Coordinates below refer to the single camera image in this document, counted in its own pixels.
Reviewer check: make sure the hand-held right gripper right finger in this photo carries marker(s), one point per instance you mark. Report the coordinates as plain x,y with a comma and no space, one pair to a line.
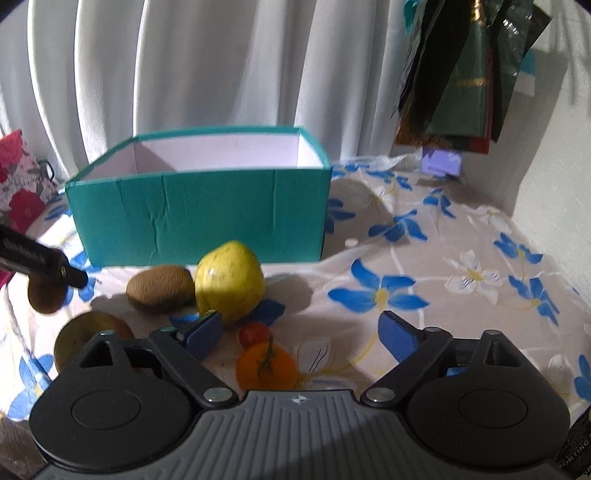
396,337

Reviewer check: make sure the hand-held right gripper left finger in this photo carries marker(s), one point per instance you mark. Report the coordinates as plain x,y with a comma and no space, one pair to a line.
205,333

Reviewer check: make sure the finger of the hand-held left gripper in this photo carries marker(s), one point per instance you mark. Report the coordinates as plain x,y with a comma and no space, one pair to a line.
32,254

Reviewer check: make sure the brown kiwi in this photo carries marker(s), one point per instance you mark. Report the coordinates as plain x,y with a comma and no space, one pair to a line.
44,297
159,288

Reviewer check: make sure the small red tomato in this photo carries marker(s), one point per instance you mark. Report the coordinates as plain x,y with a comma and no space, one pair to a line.
253,333

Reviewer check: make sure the yellow apple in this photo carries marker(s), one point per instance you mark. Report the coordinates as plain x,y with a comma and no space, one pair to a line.
228,279

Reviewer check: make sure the orange tangerine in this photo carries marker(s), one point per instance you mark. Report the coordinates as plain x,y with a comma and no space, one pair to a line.
265,369

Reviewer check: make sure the teal cardboard box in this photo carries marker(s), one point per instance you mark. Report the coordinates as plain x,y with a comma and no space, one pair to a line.
198,217

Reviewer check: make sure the blue floral tablecloth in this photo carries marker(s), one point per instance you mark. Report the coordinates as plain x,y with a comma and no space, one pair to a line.
415,258

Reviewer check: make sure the purple box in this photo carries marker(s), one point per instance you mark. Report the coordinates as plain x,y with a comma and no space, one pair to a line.
442,164

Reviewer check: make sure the black printed packet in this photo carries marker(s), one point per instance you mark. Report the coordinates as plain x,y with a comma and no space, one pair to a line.
577,450

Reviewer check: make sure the dark plastic bag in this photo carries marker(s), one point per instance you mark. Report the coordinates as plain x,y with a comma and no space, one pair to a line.
418,83

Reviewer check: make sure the white curtain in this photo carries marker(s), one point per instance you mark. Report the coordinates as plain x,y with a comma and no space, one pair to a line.
231,60

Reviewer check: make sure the black glossy bag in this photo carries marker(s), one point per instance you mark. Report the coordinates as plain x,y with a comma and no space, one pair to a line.
517,46

